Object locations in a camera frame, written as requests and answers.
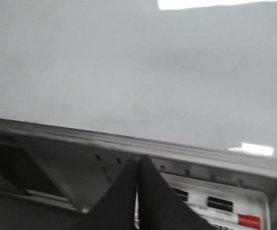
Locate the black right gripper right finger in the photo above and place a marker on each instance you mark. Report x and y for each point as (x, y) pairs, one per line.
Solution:
(159, 206)

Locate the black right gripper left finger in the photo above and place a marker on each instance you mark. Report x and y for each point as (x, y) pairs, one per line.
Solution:
(116, 209)

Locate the white plastic marker tray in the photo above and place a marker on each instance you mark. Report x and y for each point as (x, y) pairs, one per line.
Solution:
(220, 196)

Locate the red capped marker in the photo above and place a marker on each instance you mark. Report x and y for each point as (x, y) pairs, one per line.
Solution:
(245, 220)

